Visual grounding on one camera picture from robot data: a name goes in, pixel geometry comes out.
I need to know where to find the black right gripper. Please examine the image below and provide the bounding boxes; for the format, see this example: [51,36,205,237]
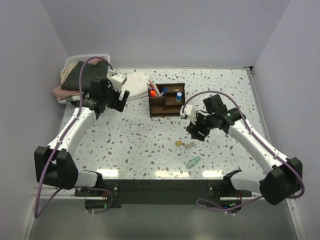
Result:
[186,110,216,142]

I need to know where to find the beige eraser block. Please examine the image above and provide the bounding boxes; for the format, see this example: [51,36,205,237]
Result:
[184,141,196,150]

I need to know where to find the small gold eraser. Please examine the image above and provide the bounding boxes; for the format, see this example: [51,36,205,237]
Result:
[175,140,183,147]

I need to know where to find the green transparent utility knife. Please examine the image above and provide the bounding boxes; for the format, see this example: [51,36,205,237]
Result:
[185,156,201,169]

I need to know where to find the orange black highlighter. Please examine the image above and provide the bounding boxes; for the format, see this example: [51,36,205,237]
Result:
[150,90,157,97]

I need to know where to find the red gel pen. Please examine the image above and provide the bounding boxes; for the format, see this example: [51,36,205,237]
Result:
[147,80,156,91]

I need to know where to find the blue grey pencil sharpener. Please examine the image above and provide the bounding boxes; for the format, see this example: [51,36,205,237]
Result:
[175,92,183,103]

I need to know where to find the brown wooden desk organizer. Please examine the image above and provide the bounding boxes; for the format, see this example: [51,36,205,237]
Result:
[148,82,186,118]

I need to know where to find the blue cap white marker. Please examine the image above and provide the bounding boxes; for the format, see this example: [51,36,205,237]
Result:
[160,87,168,97]

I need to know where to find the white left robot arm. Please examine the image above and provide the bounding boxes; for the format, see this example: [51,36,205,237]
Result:
[34,73,130,196]

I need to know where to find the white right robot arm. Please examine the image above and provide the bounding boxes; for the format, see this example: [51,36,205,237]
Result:
[180,91,305,206]

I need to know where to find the white folded towel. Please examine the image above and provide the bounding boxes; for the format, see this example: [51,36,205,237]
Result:
[122,71,150,101]

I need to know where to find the dark green folded cloth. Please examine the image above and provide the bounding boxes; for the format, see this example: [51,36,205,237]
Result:
[61,60,110,91]

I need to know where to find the pink folded cloth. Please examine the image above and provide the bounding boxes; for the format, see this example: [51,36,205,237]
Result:
[52,85,80,101]

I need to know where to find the cream folded cloth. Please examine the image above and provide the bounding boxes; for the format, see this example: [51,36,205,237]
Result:
[60,62,77,84]

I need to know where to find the white plastic laundry basket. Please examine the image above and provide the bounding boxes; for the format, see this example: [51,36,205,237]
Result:
[65,53,111,65]

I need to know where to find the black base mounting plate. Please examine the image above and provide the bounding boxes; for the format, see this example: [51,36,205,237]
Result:
[74,178,252,210]

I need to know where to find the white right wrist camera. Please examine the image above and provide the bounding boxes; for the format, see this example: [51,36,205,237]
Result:
[180,104,197,124]

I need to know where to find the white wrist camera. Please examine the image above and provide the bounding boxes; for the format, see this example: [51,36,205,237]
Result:
[180,104,197,124]
[109,73,127,92]

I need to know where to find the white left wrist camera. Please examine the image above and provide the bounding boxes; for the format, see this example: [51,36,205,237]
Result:
[109,73,127,92]

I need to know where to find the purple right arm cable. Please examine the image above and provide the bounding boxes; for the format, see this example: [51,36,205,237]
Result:
[181,90,306,217]

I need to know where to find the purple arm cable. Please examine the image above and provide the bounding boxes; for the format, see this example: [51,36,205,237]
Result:
[33,56,116,219]
[181,90,306,217]

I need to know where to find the aluminium front rail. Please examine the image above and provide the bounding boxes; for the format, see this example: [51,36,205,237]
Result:
[31,189,297,208]

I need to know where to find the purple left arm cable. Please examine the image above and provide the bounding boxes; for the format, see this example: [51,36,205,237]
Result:
[33,56,116,219]

